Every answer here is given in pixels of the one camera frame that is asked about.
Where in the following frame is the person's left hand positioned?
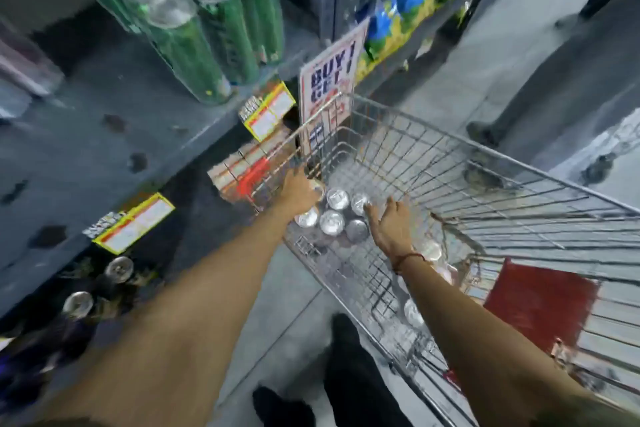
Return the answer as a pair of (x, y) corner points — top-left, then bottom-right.
(269, 167), (325, 222)

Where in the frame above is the person's right hand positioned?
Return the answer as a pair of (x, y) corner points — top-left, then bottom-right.
(363, 196), (420, 264)

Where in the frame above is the silver wire shopping cart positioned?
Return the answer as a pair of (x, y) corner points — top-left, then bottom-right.
(247, 91), (640, 427)

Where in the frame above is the grey metal shelf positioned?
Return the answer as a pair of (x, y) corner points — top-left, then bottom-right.
(0, 0), (351, 422)

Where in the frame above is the person's left forearm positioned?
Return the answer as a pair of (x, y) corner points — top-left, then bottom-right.
(37, 206), (301, 427)

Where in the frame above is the person's right forearm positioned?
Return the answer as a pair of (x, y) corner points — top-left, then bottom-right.
(395, 256), (601, 427)

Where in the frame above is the yellow shelf price tag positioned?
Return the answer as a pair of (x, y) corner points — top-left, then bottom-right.
(82, 193), (176, 256)
(239, 81), (297, 142)

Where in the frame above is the person's black right shoe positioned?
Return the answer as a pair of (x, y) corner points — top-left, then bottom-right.
(323, 313), (413, 427)

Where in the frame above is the person's black shoe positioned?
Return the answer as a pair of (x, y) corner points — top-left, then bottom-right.
(252, 385), (317, 427)
(323, 313), (413, 427)

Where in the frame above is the person's black left shoe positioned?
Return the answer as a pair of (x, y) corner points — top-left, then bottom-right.
(252, 385), (317, 427)

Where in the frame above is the person's olive shirt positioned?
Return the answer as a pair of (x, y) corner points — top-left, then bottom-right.
(529, 394), (640, 427)

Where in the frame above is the pack of small juice cartons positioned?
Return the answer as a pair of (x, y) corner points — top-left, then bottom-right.
(207, 125), (296, 203)

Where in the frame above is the white promotion sign card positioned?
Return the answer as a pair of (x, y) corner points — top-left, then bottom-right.
(299, 17), (371, 157)

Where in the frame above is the row of blue yellow snack bags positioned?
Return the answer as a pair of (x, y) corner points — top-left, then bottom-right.
(355, 0), (541, 82)

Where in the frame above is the red thread wrist bracelet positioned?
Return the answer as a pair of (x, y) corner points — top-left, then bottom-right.
(391, 251), (427, 276)

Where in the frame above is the wheeled wire trolley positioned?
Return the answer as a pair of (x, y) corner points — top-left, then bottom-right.
(547, 109), (640, 207)

